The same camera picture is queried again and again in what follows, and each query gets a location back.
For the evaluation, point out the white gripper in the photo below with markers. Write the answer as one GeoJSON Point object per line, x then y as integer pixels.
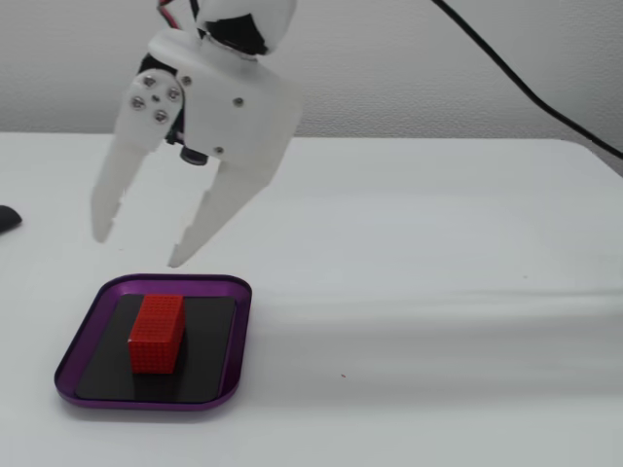
{"type": "Point", "coordinates": [234, 114]}

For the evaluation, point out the red textured block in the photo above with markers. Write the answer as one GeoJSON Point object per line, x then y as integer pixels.
{"type": "Point", "coordinates": [156, 335]}

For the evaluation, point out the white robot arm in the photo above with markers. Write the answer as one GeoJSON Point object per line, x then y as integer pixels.
{"type": "Point", "coordinates": [280, 19]}

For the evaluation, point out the purple metal tray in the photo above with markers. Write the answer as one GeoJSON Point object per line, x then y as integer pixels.
{"type": "Point", "coordinates": [204, 287]}

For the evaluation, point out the dark grey rounded object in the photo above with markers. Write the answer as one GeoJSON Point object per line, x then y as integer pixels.
{"type": "Point", "coordinates": [7, 219]}

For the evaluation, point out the black tray mat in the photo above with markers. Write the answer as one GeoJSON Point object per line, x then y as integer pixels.
{"type": "Point", "coordinates": [209, 350]}

